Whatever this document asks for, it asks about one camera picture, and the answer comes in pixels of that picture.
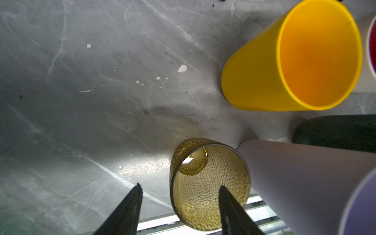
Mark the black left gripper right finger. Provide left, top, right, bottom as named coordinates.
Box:
left=218, top=186, right=264, bottom=235

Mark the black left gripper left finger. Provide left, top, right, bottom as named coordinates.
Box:
left=94, top=183, right=143, bottom=235

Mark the red white mug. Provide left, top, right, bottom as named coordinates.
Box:
left=352, top=11, right=376, bottom=94

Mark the white green mug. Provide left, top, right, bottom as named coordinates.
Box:
left=292, top=114, right=376, bottom=153

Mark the olive green glass cup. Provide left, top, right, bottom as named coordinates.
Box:
left=169, top=138, right=251, bottom=227

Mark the lavender cup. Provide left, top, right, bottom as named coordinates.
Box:
left=238, top=140, right=376, bottom=235

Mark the yellow mug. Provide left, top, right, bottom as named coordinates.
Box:
left=221, top=1, right=363, bottom=112

